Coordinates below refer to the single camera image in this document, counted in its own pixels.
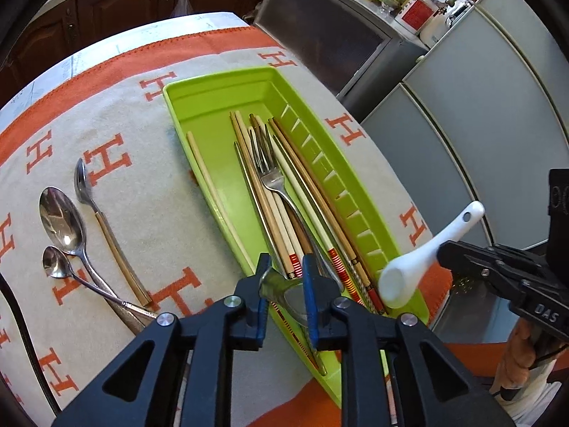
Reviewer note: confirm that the right hand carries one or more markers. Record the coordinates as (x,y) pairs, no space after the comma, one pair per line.
(513,369)

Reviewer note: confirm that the green plastic utensil tray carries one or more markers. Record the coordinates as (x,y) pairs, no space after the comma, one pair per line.
(374,210)

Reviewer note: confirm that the orange white H blanket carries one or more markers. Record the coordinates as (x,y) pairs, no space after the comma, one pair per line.
(104,104)

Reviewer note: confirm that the large silver spoon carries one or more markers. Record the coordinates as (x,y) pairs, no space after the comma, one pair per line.
(65,228)

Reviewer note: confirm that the cream chopstick red end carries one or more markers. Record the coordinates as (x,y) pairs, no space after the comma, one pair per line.
(297,270)

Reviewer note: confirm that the silver fork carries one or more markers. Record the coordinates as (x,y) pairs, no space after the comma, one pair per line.
(287,293)

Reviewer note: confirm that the white ceramic soup spoon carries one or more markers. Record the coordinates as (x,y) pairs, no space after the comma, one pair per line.
(402,275)

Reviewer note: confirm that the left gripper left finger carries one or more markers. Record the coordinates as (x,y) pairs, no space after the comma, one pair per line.
(249,329)

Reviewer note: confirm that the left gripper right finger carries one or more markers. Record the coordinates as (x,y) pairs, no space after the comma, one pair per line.
(327,323)

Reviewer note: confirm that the dark wooden kitchen cabinets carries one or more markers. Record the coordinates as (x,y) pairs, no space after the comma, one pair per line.
(75,24)

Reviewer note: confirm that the grey refrigerator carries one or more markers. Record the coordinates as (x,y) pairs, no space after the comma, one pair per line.
(482,117)

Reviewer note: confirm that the cream chopstick red bands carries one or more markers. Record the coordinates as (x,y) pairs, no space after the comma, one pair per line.
(284,265)

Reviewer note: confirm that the spoon with gold handle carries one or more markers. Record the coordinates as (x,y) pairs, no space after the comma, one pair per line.
(83,191)

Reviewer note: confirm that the brown wooden chopstick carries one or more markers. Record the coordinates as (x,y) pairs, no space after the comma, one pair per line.
(341,243)

